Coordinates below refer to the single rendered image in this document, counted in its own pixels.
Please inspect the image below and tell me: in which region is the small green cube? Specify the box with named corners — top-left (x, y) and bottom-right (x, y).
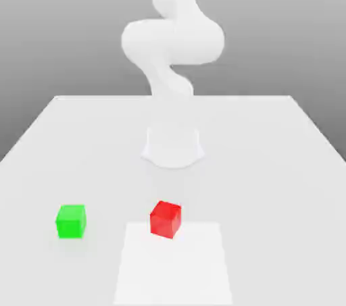
top-left (55, 204), bottom-right (87, 239)

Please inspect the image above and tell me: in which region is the small red cube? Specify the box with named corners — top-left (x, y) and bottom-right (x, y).
top-left (149, 200), bottom-right (182, 240)

